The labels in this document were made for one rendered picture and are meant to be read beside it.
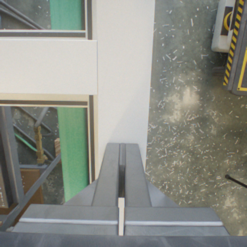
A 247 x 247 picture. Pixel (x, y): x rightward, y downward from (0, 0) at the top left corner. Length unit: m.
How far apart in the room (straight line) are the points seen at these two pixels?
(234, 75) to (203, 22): 0.43
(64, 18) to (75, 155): 0.17
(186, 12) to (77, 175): 1.08
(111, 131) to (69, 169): 0.12
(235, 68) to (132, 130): 0.78
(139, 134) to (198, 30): 1.07
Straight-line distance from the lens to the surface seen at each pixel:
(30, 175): 1.03
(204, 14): 1.22
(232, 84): 0.90
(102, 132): 0.15
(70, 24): 0.23
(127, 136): 0.15
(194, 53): 1.16
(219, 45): 1.08
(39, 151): 1.00
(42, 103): 0.22
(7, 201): 0.75
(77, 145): 0.24
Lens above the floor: 1.08
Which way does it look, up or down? 75 degrees down
